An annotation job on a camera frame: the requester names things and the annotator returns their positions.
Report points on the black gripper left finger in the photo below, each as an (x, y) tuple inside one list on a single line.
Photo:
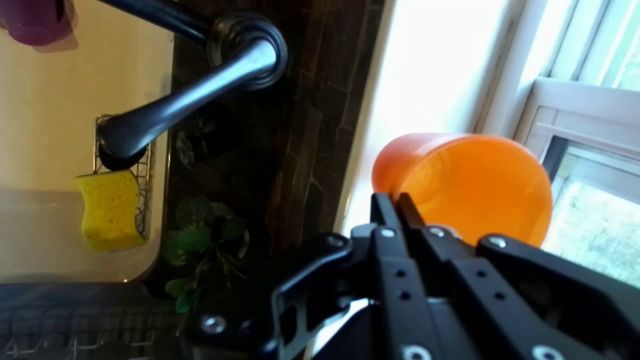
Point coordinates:
[(393, 287)]

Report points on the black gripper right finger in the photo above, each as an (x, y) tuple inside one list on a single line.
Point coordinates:
[(506, 292)]

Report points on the orange plastic cup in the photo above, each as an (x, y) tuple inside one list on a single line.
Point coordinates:
[(481, 187)]

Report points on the small plant in white pot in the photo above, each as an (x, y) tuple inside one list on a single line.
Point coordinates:
[(200, 232)]

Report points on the dark metal faucet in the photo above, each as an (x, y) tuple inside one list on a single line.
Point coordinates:
[(200, 92)]

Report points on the yellow sponge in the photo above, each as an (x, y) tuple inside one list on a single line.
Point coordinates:
[(110, 210)]

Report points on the metal dish rack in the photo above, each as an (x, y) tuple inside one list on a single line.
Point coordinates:
[(66, 321)]

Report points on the white window frame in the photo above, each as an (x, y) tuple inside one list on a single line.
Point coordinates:
[(587, 106)]

